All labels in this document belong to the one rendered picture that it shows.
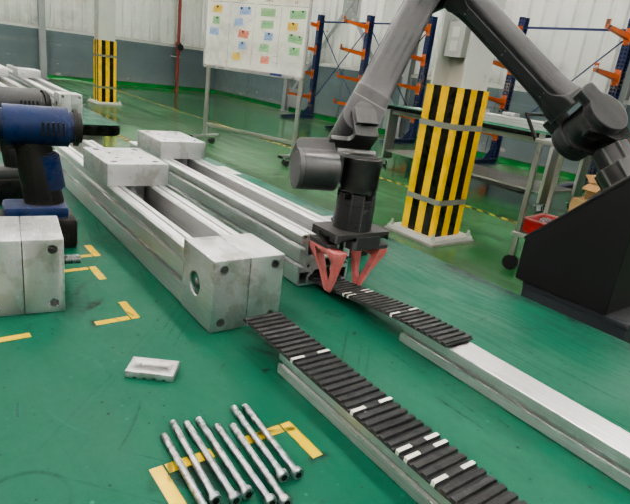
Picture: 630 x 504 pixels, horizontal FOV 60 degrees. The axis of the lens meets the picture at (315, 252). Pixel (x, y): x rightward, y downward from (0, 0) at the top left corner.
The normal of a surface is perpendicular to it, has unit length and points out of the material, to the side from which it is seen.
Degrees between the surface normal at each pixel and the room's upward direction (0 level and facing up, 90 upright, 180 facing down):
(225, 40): 90
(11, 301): 90
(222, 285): 90
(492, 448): 0
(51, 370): 0
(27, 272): 90
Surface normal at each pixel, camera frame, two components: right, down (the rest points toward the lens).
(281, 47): -0.54, 0.21
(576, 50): -0.79, 0.10
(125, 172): 0.58, 0.33
